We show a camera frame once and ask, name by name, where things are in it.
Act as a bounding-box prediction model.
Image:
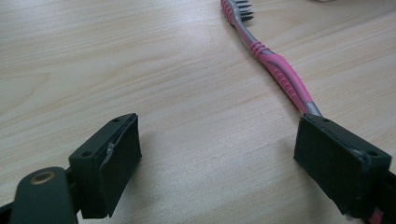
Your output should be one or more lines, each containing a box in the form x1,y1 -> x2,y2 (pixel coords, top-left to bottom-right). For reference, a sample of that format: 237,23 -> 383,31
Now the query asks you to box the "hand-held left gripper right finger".
293,113 -> 393,219

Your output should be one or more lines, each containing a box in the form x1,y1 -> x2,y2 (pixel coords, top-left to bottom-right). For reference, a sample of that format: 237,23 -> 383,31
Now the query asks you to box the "pink and grey toothbrush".
219,0 -> 385,224

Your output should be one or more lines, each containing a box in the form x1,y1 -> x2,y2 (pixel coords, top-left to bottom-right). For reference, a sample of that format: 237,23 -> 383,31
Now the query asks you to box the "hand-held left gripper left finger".
68,112 -> 143,219

